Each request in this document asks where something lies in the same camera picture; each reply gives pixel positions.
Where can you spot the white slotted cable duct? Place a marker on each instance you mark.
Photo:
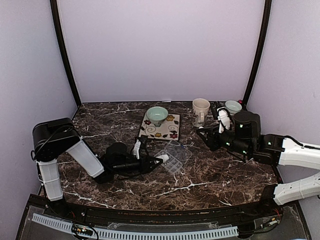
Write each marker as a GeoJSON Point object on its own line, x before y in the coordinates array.
{"type": "Point", "coordinates": [83, 232]}

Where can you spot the clear plastic pill organizer box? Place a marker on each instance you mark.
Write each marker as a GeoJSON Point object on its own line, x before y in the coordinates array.
{"type": "Point", "coordinates": [178, 156]}

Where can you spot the right black frame post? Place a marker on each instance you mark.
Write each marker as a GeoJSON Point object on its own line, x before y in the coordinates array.
{"type": "Point", "coordinates": [259, 51]}

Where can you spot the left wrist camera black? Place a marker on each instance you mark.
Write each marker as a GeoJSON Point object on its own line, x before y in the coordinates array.
{"type": "Point", "coordinates": [140, 144]}

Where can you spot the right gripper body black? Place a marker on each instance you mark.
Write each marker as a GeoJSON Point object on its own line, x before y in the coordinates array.
{"type": "Point", "coordinates": [217, 144]}

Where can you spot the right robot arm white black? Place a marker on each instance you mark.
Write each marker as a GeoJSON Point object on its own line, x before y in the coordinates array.
{"type": "Point", "coordinates": [246, 142]}

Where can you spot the green ceramic bowl on plate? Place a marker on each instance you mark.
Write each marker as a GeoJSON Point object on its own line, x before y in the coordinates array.
{"type": "Point", "coordinates": [157, 115]}

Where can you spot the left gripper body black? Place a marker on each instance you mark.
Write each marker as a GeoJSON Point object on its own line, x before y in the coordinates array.
{"type": "Point", "coordinates": [142, 169]}

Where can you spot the black front table rail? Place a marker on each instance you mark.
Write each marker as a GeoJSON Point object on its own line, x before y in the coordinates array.
{"type": "Point", "coordinates": [235, 215]}

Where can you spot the small green bowl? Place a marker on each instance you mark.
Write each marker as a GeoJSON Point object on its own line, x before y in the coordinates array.
{"type": "Point", "coordinates": [233, 106]}

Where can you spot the square floral ceramic plate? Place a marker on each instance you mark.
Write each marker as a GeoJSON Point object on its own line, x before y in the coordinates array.
{"type": "Point", "coordinates": [167, 131]}

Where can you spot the beige ceramic mug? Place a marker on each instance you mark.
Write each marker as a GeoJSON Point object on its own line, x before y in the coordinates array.
{"type": "Point", "coordinates": [200, 108]}

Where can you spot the left black frame post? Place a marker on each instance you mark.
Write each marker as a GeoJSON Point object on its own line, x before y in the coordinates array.
{"type": "Point", "coordinates": [63, 51]}

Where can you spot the small white pill bottle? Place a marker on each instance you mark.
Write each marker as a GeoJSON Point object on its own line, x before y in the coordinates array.
{"type": "Point", "coordinates": [162, 158]}

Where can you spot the black frame post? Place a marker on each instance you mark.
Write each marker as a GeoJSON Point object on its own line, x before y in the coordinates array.
{"type": "Point", "coordinates": [259, 51]}
{"type": "Point", "coordinates": [63, 51]}

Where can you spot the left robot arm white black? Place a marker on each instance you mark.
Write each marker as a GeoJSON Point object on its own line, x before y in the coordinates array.
{"type": "Point", "coordinates": [54, 138]}

